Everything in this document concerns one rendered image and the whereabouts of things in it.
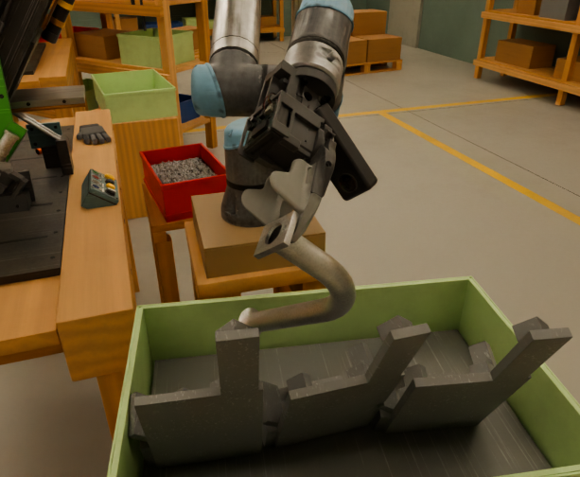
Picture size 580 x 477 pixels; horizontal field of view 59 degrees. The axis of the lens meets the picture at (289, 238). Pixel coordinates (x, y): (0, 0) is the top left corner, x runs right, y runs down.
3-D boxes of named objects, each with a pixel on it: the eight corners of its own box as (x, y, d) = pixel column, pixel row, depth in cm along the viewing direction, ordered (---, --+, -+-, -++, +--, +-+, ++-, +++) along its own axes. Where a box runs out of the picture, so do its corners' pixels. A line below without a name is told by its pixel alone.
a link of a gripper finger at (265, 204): (221, 237, 55) (248, 164, 58) (266, 258, 57) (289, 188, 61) (236, 231, 52) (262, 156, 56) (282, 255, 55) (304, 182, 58)
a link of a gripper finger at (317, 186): (290, 203, 55) (299, 145, 59) (303, 211, 55) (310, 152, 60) (319, 184, 51) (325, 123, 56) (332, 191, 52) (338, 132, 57)
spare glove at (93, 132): (72, 132, 193) (71, 125, 192) (101, 128, 197) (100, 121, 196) (80, 148, 178) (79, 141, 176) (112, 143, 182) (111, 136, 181)
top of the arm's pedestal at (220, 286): (296, 220, 150) (296, 207, 148) (333, 278, 123) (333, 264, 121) (184, 234, 142) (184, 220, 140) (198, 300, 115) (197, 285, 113)
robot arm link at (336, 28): (353, 39, 73) (360, -15, 66) (342, 95, 68) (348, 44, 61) (299, 31, 74) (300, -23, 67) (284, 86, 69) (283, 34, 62)
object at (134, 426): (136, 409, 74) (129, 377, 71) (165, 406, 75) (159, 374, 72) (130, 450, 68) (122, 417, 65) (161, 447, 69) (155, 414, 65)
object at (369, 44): (369, 61, 803) (373, 8, 767) (401, 69, 741) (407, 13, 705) (302, 67, 756) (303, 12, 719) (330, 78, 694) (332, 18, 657)
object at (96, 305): (115, 142, 229) (110, 108, 222) (145, 366, 105) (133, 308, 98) (81, 145, 225) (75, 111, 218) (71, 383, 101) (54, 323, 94)
